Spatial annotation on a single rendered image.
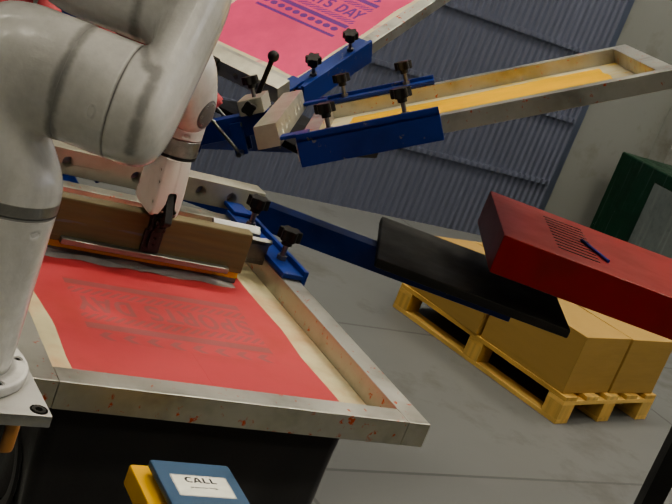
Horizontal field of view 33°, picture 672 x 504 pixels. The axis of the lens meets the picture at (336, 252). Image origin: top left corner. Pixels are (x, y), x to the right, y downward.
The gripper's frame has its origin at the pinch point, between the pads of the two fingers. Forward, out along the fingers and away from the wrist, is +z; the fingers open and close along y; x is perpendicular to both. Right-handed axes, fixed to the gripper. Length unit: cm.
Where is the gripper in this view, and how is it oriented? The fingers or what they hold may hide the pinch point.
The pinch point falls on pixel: (148, 236)
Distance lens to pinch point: 190.2
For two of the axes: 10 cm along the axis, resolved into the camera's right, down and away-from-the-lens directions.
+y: 4.0, 4.1, -8.2
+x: 8.6, 1.5, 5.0
